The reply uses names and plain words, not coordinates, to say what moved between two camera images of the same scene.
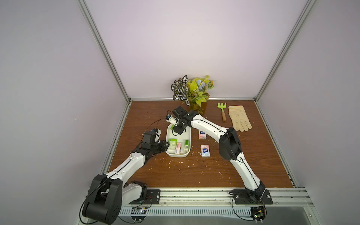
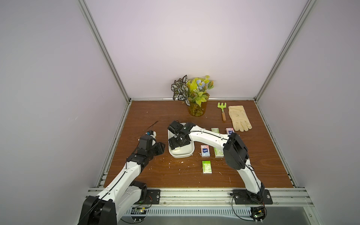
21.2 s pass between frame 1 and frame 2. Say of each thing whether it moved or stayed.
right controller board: stayed
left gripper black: stayed
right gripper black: moved
